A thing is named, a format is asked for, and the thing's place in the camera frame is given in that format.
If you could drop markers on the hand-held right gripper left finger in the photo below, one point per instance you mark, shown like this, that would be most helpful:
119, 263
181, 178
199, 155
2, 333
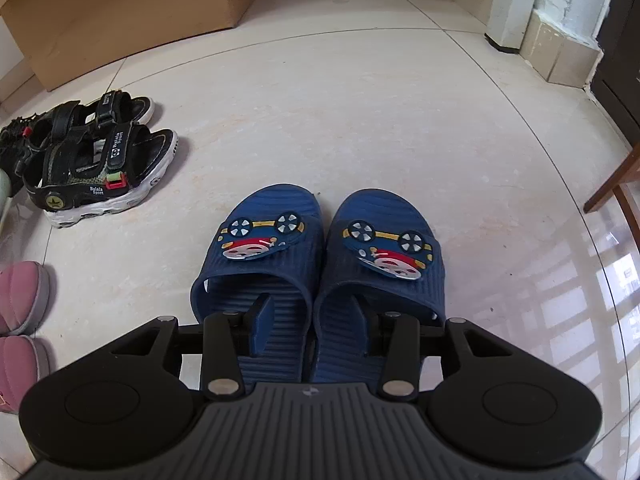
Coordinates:
262, 320

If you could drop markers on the blue slipper car print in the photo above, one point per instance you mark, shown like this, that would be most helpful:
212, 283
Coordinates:
385, 280
265, 270

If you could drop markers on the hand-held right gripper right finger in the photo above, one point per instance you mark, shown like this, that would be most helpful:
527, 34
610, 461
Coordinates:
362, 322

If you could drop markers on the brown cardboard box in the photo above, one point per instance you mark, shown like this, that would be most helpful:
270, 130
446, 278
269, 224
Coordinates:
125, 20

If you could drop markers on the wooden shoe rack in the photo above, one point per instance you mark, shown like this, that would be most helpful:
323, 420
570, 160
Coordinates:
607, 192

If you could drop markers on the black sport sandal white sole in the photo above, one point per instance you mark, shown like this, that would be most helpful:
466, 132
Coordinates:
135, 107
75, 195

